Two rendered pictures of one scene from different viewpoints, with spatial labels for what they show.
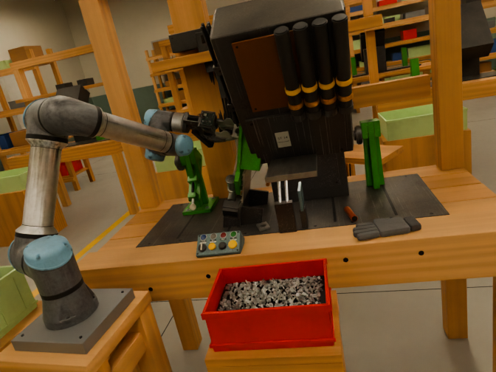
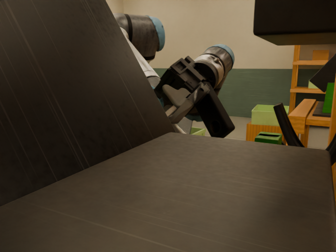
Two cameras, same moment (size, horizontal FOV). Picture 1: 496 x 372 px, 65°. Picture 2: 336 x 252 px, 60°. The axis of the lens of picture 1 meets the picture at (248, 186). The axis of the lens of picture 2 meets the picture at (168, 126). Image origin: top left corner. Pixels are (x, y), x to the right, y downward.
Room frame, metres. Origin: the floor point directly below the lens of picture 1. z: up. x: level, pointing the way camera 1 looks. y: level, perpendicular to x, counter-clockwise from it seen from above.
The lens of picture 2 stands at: (1.58, -0.44, 1.32)
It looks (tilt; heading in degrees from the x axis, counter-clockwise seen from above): 12 degrees down; 104
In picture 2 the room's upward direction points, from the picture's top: straight up
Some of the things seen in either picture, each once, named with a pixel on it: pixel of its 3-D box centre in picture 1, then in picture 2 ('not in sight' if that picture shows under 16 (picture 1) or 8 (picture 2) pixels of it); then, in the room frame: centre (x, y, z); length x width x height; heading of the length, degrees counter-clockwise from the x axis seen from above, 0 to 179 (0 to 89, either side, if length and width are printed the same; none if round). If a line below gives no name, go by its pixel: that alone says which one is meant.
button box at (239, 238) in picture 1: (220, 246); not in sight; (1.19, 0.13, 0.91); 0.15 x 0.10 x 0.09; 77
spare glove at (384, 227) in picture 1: (384, 226); not in sight; (1.09, -0.39, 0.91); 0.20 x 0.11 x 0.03; 85
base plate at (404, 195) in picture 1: (283, 210); not in sight; (1.44, -0.12, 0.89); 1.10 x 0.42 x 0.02; 77
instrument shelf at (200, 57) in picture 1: (263, 45); not in sight; (1.69, -0.18, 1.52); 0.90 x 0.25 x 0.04; 77
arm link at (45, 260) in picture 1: (52, 263); not in sight; (1.02, 0.59, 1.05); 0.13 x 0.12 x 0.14; 46
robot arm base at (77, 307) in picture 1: (66, 298); not in sight; (1.01, 0.58, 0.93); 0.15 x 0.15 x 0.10
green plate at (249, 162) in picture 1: (249, 149); not in sight; (1.39, -0.03, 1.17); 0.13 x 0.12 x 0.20; 77
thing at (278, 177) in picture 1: (294, 161); not in sight; (1.32, -0.18, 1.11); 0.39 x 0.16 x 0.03; 167
